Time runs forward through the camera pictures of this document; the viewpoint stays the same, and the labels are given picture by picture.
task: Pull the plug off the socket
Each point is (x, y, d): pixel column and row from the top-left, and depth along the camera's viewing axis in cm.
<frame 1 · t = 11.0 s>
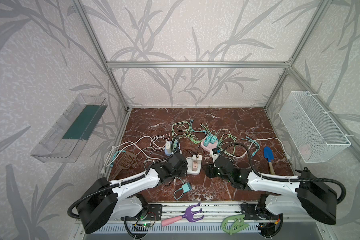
left hand: (187, 165, 84), fingers open
right hand: (204, 161, 84), fingers open
pink power socket block: (210, 146, 98), point 2 cm above the table
teal charger plug: (186, 187, 81), point 3 cm above the table
pink charger plug: (194, 166, 84), point 7 cm above the table

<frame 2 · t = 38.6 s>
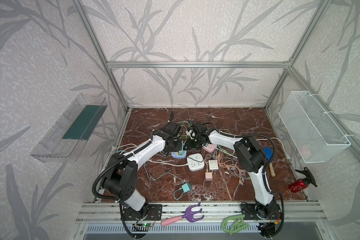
left hand: (180, 143, 89), fingers closed
right hand: (184, 144, 96), fingers open
pink charger plug: (208, 176, 85), point 2 cm above the table
white charger plug: (213, 164, 89), point 3 cm above the table
red spray bottle: (298, 184, 77), point 8 cm above the table
the other named things where they were.

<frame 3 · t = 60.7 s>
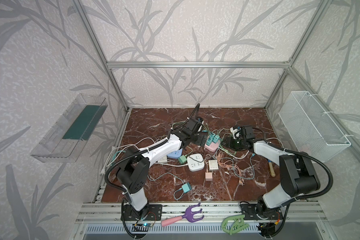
left hand: (201, 132, 88), fingers open
right hand: (223, 139, 93), fingers open
green charger on blue block: (182, 159, 92), point 2 cm above the table
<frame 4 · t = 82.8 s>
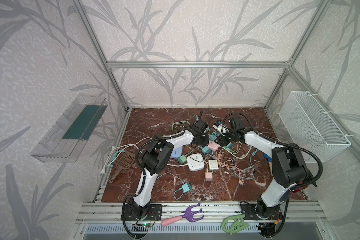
left hand: (209, 138, 97), fingers open
right hand: (219, 133, 95), fingers open
teal charger plug 2: (205, 149, 95), point 3 cm above the table
